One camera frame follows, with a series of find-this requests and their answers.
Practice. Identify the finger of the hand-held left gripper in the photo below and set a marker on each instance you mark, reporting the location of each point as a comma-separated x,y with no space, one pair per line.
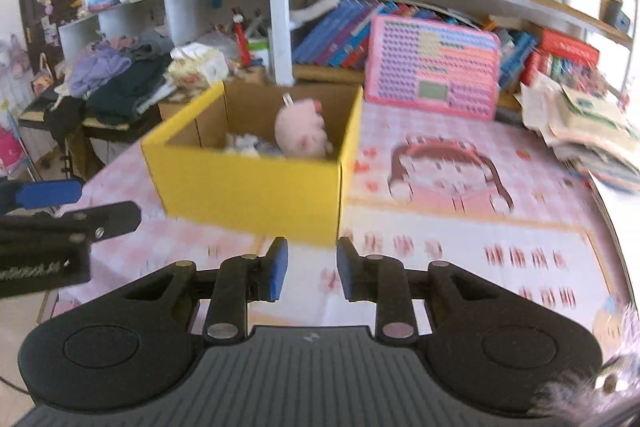
50,194
110,217

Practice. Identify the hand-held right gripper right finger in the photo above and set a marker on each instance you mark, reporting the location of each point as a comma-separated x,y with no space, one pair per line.
350,274

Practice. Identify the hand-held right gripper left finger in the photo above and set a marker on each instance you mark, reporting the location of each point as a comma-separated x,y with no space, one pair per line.
277,269

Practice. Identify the yellow cardboard box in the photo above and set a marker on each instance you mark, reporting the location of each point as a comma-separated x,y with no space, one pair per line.
250,192

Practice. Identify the small grey toy car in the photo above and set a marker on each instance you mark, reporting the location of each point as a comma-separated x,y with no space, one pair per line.
240,143

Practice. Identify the pink plush pig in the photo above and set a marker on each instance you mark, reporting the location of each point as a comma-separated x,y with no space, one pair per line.
300,132

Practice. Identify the pile of clothes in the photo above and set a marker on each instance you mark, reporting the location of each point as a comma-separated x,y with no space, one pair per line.
120,87

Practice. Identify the floral tissue box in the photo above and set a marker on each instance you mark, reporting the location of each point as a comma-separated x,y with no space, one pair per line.
197,69

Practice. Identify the pen cup with red pen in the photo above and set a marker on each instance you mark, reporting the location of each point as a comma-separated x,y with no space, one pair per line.
257,49

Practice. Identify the grey side shelf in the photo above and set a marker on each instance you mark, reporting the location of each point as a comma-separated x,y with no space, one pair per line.
180,7

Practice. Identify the pink toy keyboard tablet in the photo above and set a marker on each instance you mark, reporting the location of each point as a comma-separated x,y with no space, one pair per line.
430,57

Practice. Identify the row of blue purple books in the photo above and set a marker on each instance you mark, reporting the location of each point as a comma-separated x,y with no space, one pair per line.
335,37

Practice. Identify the fluffy purple sleeve cuff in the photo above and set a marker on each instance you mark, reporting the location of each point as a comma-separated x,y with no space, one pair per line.
580,387

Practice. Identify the stack of papers and books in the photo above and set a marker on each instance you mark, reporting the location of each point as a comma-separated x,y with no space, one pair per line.
580,127

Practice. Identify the red box set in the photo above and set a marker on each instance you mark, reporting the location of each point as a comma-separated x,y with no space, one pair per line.
570,49

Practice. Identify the small black box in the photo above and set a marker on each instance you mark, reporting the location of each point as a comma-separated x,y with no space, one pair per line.
616,17

